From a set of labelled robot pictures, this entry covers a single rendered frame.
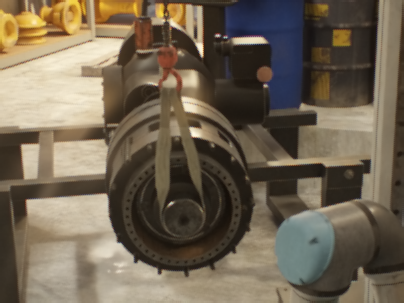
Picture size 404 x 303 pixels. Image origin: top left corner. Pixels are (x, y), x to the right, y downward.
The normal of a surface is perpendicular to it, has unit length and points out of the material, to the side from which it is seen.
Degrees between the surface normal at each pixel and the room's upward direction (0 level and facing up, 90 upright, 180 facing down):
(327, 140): 90
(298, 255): 83
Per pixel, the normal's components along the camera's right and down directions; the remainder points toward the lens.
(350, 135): -0.38, 0.29
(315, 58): -0.66, 0.24
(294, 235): -0.86, 0.05
